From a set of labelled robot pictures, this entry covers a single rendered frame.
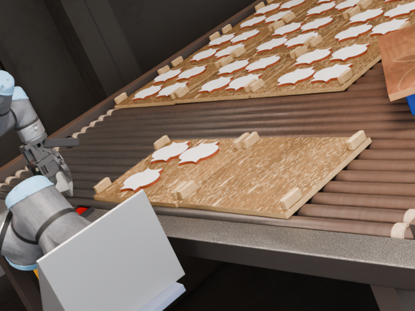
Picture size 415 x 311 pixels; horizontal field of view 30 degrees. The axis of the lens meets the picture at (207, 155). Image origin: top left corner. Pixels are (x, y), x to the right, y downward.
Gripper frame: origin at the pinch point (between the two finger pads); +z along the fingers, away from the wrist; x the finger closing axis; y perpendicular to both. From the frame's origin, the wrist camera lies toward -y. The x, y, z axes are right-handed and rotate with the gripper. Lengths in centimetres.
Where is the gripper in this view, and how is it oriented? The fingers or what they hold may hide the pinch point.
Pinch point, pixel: (71, 190)
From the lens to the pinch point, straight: 234.2
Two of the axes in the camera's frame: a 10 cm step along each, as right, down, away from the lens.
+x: 6.5, -0.2, -7.6
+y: -6.4, 5.2, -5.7
